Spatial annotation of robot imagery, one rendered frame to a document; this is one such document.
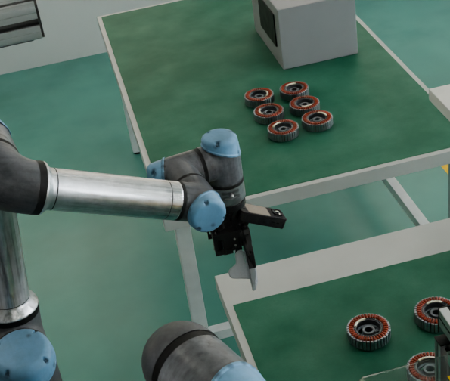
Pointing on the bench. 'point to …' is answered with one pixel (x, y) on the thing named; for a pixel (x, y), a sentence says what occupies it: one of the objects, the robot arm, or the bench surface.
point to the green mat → (270, 323)
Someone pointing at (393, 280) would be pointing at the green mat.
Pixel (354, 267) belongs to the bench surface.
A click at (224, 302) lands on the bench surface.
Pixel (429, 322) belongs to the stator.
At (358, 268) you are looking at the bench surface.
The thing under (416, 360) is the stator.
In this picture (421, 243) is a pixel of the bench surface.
